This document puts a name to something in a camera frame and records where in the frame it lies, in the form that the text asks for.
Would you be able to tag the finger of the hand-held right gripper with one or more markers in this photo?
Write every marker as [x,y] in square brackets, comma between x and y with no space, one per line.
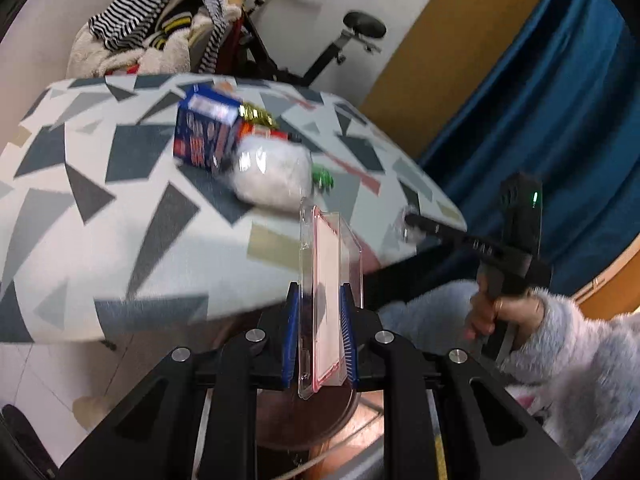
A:
[450,232]

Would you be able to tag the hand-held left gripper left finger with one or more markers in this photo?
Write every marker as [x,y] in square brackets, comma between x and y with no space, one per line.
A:
[290,340]

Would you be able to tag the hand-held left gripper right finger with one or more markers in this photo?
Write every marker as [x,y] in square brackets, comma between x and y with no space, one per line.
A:
[348,337]

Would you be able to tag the clear plastic blister package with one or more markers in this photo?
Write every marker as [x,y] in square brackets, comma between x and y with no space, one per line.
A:
[327,285]

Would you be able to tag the brown round bin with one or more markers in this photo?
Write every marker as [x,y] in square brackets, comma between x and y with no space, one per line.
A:
[290,420]

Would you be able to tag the white plastic bag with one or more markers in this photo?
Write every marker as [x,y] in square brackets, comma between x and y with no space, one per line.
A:
[270,170]

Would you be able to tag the small orange box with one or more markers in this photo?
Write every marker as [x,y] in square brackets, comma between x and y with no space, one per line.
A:
[265,132]

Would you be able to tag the blue paper carton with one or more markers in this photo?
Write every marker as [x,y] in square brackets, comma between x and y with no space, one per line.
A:
[200,135]

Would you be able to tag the person's right forearm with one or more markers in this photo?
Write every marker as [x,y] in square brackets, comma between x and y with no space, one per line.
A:
[575,360]

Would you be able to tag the person's right hand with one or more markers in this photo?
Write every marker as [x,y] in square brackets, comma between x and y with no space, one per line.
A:
[520,312]

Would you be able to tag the blue curtain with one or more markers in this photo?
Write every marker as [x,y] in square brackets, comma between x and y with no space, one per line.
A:
[550,85]

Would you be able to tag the small green plastic item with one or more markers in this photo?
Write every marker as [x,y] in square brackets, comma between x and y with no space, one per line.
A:
[322,179]

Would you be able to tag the brown wooden panel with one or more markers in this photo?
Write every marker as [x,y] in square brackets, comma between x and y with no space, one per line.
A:
[450,35]

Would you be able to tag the beige slipper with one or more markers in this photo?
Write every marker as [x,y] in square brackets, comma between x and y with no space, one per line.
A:
[92,410]

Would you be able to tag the geometric patterned tablecloth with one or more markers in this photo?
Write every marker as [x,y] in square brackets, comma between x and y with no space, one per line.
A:
[125,210]

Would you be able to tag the black exercise bike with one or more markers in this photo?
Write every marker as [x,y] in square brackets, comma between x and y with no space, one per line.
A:
[325,60]

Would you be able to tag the crumpled gold foil wrapper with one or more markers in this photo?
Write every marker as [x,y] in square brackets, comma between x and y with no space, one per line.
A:
[257,112]

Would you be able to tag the red cloth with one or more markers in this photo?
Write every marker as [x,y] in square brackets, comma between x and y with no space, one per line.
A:
[237,40]

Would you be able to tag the black plastic object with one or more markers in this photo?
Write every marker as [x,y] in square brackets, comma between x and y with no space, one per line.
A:
[20,445]

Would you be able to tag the beige fluffy blanket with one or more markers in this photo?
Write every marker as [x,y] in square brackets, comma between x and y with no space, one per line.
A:
[165,57]

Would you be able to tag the dark garment with yellow stripes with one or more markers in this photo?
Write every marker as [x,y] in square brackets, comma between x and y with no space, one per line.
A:
[172,27]

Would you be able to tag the black white striped garment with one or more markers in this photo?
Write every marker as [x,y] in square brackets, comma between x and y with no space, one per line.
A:
[135,5]

